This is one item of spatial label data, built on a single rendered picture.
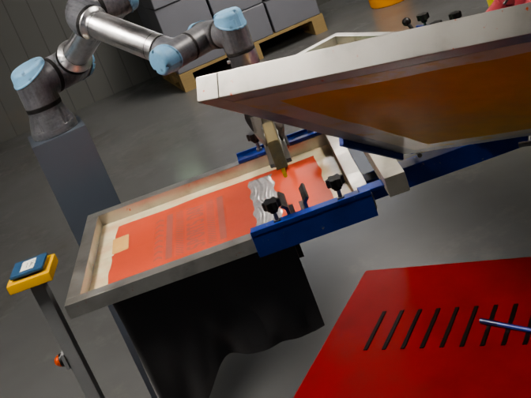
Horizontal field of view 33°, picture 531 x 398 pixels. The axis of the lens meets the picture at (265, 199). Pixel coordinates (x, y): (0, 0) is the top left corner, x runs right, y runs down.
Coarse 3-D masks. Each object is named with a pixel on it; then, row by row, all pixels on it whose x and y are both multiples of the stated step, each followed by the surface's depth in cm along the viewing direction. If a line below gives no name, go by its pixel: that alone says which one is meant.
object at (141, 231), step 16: (304, 160) 261; (256, 176) 263; (272, 176) 259; (288, 176) 254; (304, 176) 250; (320, 176) 246; (224, 192) 260; (240, 192) 256; (176, 208) 262; (240, 208) 245; (128, 224) 264; (144, 224) 259; (144, 240) 248
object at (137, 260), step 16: (288, 192) 244; (320, 192) 236; (240, 224) 235; (224, 240) 230; (112, 256) 246; (128, 256) 242; (144, 256) 238; (176, 256) 231; (112, 272) 236; (128, 272) 232
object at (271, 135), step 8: (264, 120) 238; (264, 128) 232; (272, 128) 230; (272, 136) 223; (272, 144) 220; (280, 144) 220; (272, 152) 221; (280, 152) 221; (280, 160) 222; (280, 168) 222
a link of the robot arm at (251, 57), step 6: (246, 54) 228; (252, 54) 229; (228, 60) 232; (234, 60) 229; (240, 60) 228; (246, 60) 228; (252, 60) 229; (258, 60) 231; (234, 66) 230; (240, 66) 229
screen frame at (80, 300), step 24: (312, 144) 266; (336, 144) 254; (240, 168) 267; (168, 192) 268; (192, 192) 269; (96, 216) 268; (120, 216) 269; (96, 240) 257; (240, 240) 217; (168, 264) 219; (192, 264) 217; (216, 264) 218; (72, 288) 226; (96, 288) 221; (120, 288) 218; (144, 288) 218; (72, 312) 219
